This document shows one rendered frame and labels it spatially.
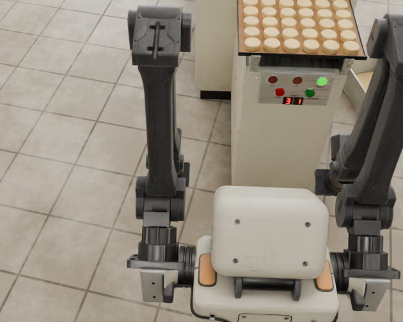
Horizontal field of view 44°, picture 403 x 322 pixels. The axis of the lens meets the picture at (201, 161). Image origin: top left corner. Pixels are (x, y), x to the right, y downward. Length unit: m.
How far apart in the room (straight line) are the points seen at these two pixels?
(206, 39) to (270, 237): 1.67
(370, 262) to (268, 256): 0.24
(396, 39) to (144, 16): 0.42
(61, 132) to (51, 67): 0.53
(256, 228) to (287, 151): 1.10
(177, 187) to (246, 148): 0.95
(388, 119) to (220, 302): 0.45
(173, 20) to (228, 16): 1.52
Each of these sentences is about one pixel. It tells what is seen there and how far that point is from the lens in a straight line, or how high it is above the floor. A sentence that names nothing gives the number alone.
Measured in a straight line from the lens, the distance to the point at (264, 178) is 2.09.
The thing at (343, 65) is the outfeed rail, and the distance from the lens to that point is 1.65.
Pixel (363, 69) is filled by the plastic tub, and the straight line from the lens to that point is 2.97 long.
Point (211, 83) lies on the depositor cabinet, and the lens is 2.62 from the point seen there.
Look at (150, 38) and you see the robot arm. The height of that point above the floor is 1.39.
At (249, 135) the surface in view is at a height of 0.51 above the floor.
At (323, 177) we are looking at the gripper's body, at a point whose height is 0.85.
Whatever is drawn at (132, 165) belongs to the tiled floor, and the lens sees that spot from 2.44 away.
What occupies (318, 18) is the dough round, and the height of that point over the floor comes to 0.91.
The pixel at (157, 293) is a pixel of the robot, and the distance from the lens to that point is 1.05.
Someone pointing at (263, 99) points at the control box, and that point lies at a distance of 1.71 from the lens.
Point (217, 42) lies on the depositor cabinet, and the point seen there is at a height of 0.40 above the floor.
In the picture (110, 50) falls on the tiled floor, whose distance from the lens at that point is 3.09.
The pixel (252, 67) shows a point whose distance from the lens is 1.61.
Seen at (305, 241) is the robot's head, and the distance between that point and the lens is 0.91.
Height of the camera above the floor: 1.89
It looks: 51 degrees down
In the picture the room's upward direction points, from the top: 2 degrees clockwise
